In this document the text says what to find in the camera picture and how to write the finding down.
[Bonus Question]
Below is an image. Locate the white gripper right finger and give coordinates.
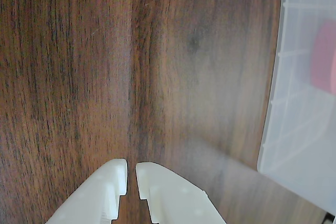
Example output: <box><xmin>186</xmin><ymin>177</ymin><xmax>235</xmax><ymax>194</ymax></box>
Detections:
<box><xmin>135</xmin><ymin>162</ymin><xmax>227</xmax><ymax>224</ymax></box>

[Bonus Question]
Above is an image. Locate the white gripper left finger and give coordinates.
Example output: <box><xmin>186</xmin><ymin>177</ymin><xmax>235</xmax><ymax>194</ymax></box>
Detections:
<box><xmin>45</xmin><ymin>158</ymin><xmax>129</xmax><ymax>224</ymax></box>

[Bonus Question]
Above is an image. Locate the red tape roll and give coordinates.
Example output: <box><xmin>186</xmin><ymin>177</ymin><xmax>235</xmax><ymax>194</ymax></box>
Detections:
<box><xmin>309</xmin><ymin>18</ymin><xmax>336</xmax><ymax>95</ymax></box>

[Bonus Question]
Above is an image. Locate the clear plastic storage box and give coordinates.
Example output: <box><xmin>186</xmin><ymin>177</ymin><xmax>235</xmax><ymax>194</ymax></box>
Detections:
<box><xmin>256</xmin><ymin>0</ymin><xmax>336</xmax><ymax>216</ymax></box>

